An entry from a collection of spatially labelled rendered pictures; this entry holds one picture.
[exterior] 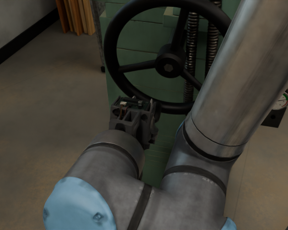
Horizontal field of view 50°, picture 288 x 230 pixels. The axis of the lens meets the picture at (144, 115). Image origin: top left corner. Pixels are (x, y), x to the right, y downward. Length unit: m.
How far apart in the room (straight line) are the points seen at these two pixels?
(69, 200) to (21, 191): 1.14
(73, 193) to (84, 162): 0.06
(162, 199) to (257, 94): 0.16
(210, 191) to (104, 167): 0.13
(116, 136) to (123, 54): 0.47
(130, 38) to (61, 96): 1.08
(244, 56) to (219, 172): 0.17
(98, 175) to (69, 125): 1.32
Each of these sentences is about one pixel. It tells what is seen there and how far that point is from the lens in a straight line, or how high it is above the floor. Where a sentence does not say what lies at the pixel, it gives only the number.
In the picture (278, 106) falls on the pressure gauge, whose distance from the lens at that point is 0.86.
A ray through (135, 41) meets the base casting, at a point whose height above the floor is 0.74.
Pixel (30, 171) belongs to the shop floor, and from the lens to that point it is 1.53.
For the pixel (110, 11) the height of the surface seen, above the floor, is 0.82.
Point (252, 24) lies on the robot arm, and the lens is 0.31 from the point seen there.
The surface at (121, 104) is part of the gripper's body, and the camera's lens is 0.53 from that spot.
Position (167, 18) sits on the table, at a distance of 0.69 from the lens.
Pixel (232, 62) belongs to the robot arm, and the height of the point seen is 0.99.
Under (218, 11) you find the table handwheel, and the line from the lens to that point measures 0.58.
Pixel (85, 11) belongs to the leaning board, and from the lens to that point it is 2.35.
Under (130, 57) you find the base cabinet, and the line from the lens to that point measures 0.88.
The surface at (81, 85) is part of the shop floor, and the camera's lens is 1.92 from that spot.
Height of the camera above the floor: 1.17
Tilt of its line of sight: 44 degrees down
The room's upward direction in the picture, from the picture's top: straight up
